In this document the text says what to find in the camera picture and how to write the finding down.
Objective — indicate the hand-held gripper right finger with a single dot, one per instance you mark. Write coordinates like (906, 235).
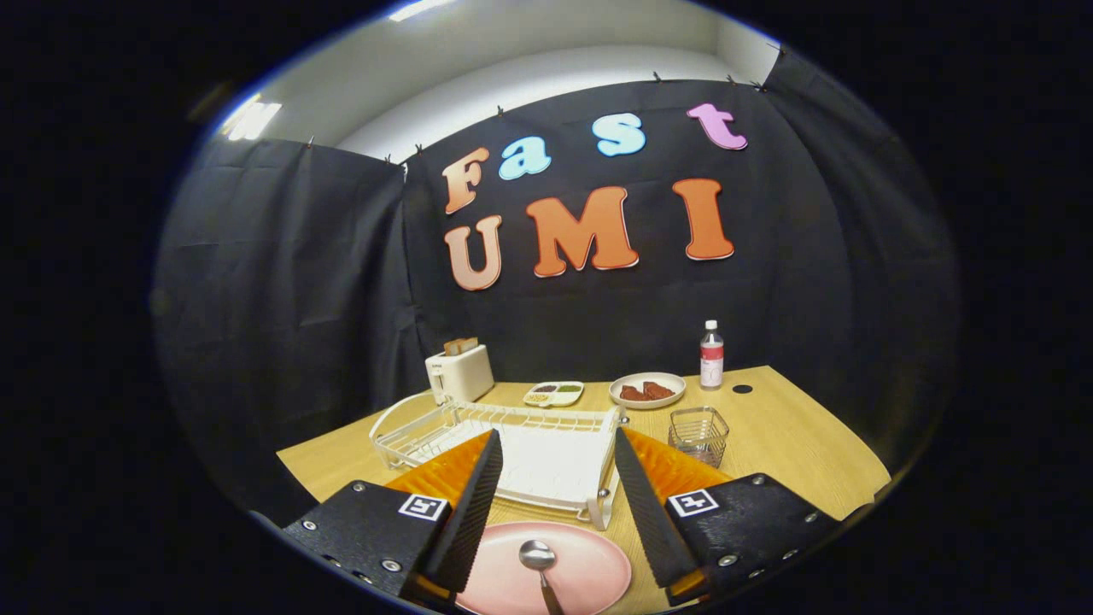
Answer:
(653, 521)

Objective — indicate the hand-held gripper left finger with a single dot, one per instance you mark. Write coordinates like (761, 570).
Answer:
(470, 521)

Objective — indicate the pink plate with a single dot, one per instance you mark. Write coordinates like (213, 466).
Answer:
(589, 572)

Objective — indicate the white plate with meat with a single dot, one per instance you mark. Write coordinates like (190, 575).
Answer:
(647, 405)

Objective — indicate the red meat piece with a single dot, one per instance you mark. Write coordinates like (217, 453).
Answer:
(634, 393)
(661, 390)

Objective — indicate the white toaster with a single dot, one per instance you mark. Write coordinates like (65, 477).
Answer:
(461, 376)

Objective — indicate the white divided snack tray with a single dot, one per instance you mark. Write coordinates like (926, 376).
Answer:
(553, 399)

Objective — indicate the plastic water bottle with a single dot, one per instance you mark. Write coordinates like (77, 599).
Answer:
(712, 359)

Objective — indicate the toast slices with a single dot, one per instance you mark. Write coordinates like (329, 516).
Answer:
(461, 346)

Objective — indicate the black backdrop cloth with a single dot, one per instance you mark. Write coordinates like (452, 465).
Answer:
(282, 299)

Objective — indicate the ceiling light panel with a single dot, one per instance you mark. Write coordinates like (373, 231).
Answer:
(254, 120)

